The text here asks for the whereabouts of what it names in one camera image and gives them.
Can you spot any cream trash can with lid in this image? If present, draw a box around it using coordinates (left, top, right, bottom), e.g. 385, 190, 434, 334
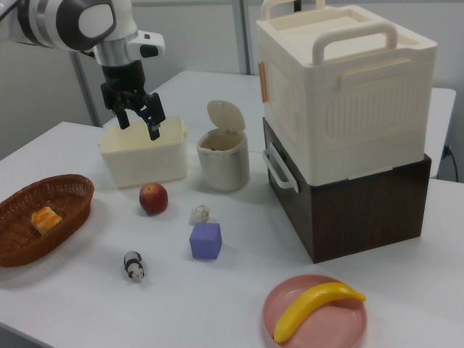
196, 99, 251, 193

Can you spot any pink plate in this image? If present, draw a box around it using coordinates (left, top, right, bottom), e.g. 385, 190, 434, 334
262, 274, 369, 348

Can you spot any white paper ball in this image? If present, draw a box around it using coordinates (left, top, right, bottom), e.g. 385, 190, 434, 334
188, 204, 212, 226

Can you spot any black wall cable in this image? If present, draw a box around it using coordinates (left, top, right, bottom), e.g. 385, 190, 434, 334
442, 144, 460, 181

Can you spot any red apple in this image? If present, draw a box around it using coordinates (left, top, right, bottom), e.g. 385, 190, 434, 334
138, 182, 170, 216

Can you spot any cream open plastic bin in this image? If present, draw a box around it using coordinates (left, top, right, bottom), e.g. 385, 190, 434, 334
98, 115, 190, 190

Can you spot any dark wooden drawer box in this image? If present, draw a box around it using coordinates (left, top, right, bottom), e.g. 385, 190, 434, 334
262, 116, 433, 265

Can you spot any purple cube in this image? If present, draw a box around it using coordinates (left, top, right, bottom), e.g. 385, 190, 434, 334
188, 222, 223, 260

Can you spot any yellow banana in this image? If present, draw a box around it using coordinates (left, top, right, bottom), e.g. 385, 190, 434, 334
273, 281, 367, 344

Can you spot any small panda toy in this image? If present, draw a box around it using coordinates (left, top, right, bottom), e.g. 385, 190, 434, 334
123, 251, 146, 283

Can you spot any orange toast piece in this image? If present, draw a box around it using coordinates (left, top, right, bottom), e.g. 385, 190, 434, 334
30, 206, 62, 237

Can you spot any white drawer handle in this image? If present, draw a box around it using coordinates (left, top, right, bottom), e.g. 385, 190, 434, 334
262, 140, 299, 194

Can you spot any cream storage box with handles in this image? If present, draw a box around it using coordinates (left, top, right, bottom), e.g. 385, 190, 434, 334
255, 0, 438, 189

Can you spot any brown wicker basket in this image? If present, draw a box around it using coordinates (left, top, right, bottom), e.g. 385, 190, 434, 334
0, 174, 96, 268

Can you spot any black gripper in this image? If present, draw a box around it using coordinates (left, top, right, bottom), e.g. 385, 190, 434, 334
100, 59, 167, 142

